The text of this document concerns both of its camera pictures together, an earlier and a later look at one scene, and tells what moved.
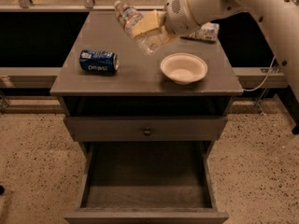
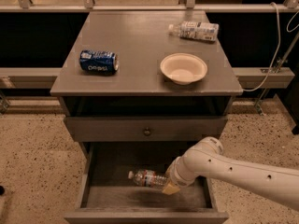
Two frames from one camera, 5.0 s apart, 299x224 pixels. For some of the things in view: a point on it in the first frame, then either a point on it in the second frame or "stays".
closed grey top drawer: (147, 129) stays
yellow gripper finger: (149, 22) → (170, 189)
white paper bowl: (184, 68) stays
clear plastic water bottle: (148, 40) → (148, 177)
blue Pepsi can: (98, 62) stays
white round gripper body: (176, 16) → (175, 174)
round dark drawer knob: (147, 132) stays
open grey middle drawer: (148, 182) stays
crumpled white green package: (207, 32) stays
